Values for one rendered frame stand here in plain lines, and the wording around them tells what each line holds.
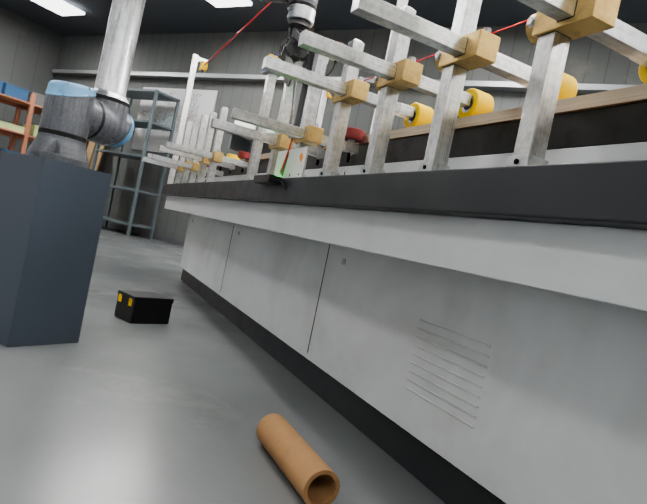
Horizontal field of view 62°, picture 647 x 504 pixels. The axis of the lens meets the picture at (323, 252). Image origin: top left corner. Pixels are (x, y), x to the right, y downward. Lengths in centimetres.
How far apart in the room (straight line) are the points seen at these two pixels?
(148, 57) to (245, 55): 211
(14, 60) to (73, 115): 971
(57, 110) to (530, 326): 157
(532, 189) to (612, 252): 15
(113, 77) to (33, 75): 970
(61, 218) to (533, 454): 152
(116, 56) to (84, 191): 52
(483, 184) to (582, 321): 31
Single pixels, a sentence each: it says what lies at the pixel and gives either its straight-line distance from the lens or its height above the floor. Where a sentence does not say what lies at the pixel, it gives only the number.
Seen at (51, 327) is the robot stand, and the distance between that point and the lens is 202.
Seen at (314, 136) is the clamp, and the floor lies 84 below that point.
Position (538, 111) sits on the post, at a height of 79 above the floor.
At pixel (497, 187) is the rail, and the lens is 92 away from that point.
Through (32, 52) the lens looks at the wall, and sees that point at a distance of 1188.
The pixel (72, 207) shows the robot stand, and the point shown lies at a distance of 196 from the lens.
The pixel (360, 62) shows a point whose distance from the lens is 130.
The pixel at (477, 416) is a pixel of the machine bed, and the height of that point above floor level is 23.
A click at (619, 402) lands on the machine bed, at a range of 103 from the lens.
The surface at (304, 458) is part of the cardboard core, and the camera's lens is 120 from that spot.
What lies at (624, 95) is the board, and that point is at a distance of 113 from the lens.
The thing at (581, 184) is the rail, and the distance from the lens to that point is 81.
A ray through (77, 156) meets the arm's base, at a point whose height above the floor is 63.
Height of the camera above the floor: 52
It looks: 1 degrees down
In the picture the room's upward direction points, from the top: 12 degrees clockwise
